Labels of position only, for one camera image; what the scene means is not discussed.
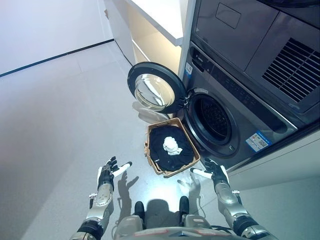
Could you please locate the large blue energy label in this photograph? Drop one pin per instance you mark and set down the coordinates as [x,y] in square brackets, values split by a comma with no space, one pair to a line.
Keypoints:
[258,141]

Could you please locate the white garment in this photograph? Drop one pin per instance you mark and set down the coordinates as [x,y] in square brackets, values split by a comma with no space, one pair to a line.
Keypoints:
[170,145]

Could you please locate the silver robot leg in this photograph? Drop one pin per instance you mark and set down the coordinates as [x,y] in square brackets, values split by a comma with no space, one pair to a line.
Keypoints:
[130,225]
[192,222]

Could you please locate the black baseboard strip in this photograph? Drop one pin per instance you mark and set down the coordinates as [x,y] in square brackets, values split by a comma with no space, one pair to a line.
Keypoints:
[50,58]

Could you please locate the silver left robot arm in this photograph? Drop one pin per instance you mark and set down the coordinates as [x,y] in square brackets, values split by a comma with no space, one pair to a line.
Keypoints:
[100,202]

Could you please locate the round glass washer door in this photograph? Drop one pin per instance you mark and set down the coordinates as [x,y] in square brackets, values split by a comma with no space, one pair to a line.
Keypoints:
[155,86]

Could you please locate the white cabinet side panel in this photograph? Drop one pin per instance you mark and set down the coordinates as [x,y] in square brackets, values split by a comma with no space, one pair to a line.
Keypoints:
[280,162]

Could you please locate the white open shelf cabinet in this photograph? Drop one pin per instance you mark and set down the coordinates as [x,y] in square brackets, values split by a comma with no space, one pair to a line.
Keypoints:
[160,22]

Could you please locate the silver left robot leg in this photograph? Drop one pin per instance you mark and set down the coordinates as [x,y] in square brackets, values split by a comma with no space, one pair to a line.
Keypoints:
[130,225]

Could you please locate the brown wicker laundry basket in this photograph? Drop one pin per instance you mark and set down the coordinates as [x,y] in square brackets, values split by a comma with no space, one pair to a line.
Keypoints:
[192,150]

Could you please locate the grey front-load washing machine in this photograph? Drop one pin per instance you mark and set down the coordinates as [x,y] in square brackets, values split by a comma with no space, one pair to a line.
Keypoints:
[250,105]

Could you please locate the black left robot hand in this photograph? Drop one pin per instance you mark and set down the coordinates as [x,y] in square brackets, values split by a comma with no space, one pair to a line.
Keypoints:
[106,175]

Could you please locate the silver robot torso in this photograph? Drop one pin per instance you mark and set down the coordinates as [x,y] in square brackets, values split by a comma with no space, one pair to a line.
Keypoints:
[182,234]

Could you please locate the beige crumpled bag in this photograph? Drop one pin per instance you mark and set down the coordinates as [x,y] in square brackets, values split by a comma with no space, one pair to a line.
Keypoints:
[147,113]

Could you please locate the black garment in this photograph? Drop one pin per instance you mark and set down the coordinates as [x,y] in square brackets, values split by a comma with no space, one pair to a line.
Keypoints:
[157,147]

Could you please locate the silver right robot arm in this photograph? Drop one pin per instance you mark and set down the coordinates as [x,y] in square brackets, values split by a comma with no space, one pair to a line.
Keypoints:
[228,200]

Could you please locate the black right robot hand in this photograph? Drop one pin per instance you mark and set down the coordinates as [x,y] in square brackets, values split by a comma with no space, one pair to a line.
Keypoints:
[219,173]

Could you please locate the silver right robot leg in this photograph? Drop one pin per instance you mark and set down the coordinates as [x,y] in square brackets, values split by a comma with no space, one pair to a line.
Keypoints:
[192,222]

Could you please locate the dark grey stacked dryer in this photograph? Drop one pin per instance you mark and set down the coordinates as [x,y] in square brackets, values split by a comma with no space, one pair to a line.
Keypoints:
[235,42]

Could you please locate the small blue QR sticker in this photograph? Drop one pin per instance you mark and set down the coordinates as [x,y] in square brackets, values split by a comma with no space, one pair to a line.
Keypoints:
[188,70]

